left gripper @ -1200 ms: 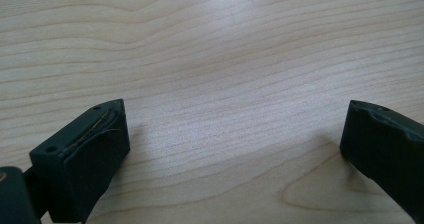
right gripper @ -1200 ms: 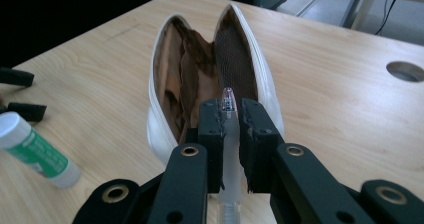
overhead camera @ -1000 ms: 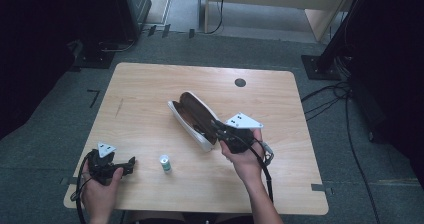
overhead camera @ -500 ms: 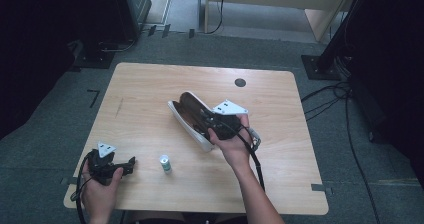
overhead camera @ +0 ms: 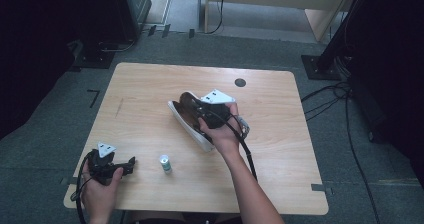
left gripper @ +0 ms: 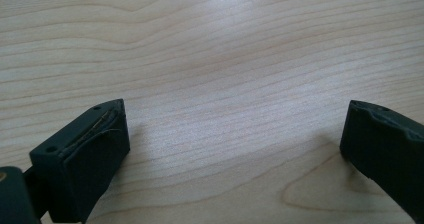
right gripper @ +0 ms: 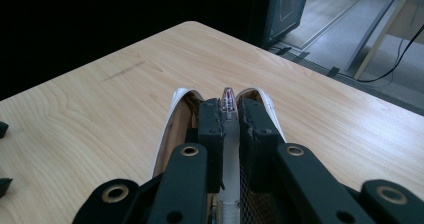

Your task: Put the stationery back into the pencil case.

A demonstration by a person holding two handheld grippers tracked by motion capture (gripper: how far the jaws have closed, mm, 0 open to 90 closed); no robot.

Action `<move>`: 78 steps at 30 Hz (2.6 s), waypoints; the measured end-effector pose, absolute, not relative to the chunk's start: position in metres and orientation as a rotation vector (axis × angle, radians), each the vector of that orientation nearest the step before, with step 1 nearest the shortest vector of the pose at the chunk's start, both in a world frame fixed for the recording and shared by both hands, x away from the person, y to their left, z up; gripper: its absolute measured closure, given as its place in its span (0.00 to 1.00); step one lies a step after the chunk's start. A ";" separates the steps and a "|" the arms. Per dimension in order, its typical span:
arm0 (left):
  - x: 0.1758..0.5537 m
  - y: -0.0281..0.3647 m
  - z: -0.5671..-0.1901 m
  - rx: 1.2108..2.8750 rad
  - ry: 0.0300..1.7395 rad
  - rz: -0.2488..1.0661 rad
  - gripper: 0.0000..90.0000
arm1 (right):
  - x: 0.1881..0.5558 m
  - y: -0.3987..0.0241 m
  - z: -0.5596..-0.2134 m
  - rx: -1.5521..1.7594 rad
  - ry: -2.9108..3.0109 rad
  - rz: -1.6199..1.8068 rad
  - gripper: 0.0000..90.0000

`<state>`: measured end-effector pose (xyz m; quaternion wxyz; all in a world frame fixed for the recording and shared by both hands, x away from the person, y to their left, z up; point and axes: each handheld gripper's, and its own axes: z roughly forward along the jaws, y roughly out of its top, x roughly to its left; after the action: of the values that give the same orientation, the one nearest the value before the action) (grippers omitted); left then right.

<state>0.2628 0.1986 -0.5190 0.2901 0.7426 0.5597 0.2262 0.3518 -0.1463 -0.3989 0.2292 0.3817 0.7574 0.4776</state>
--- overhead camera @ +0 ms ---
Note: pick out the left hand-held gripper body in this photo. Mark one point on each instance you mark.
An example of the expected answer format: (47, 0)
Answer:
(101, 165)

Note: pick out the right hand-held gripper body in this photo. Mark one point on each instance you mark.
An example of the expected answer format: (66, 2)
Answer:
(215, 109)

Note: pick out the white shoe with brown insole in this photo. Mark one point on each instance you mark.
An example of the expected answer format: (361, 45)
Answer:
(186, 115)

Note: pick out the person's right hand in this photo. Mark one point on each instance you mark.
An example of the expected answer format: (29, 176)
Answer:
(221, 135)

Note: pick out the person's left hand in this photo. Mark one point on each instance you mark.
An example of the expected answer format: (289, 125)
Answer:
(98, 197)

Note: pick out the small bottle with green label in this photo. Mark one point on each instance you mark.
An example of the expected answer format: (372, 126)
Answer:
(165, 164)

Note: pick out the dark round table grommet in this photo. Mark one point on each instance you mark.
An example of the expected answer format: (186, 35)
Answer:
(240, 82)

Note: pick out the black stand with square base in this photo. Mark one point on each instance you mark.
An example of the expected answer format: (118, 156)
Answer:
(95, 55)

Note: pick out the black cabinet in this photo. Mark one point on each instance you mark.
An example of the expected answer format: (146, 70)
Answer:
(131, 7)

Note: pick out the black stand with slanted pole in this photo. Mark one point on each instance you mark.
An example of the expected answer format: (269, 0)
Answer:
(328, 55)

